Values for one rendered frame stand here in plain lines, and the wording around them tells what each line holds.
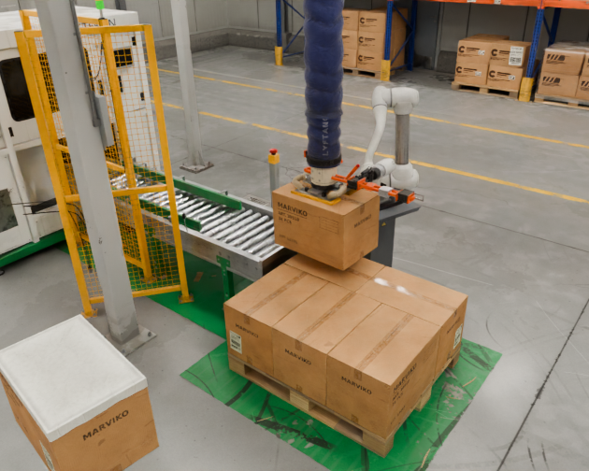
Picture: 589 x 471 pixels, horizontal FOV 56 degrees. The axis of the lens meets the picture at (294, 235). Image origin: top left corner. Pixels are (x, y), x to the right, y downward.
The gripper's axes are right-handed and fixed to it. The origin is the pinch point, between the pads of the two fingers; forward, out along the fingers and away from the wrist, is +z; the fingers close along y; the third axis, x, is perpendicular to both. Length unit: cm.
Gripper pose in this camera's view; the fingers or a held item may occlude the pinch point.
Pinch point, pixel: (358, 182)
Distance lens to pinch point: 346.7
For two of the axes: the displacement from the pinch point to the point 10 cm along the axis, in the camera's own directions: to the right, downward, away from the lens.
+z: -6.2, 3.9, -6.8
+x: -7.8, -2.8, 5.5
